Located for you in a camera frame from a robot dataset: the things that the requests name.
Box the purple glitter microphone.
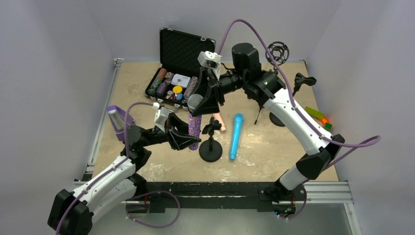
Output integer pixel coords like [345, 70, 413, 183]
[187, 94, 203, 138]

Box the pink microphone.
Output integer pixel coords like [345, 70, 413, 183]
[212, 113, 227, 132]

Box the black round-base clip stand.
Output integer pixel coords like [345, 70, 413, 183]
[199, 117, 223, 163]

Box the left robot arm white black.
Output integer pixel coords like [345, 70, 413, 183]
[47, 113, 201, 235]

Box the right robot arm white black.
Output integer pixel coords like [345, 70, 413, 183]
[187, 43, 345, 191]

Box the white card deck box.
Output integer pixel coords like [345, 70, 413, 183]
[171, 73, 191, 88]

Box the black poker chip case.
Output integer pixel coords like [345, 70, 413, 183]
[144, 28, 216, 110]

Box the yellow dealer chip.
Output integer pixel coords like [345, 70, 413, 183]
[172, 86, 183, 94]

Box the blue microphone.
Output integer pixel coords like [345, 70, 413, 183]
[229, 113, 244, 160]

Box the purple metronome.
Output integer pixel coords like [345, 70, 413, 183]
[107, 105, 136, 142]

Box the green lego brick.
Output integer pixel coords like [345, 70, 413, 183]
[304, 106, 324, 119]

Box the orange toy piece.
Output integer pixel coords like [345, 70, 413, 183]
[318, 117, 331, 127]

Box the small green block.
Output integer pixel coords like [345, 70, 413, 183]
[324, 122, 333, 131]

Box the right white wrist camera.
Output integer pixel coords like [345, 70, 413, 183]
[198, 51, 222, 74]

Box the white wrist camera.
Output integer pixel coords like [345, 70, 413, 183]
[152, 102, 170, 132]
[198, 51, 222, 74]

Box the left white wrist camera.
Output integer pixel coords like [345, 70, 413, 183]
[152, 102, 170, 132]

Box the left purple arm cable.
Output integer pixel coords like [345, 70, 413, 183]
[55, 101, 155, 235]

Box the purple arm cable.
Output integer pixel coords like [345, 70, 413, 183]
[55, 101, 155, 235]
[216, 19, 382, 169]

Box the black tripod shock-mount stand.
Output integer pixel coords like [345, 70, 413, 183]
[262, 41, 290, 127]

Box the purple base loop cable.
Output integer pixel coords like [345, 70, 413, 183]
[125, 189, 181, 229]

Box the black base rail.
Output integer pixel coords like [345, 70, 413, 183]
[134, 182, 306, 213]

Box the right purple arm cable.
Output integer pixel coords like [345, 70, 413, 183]
[216, 19, 382, 169]

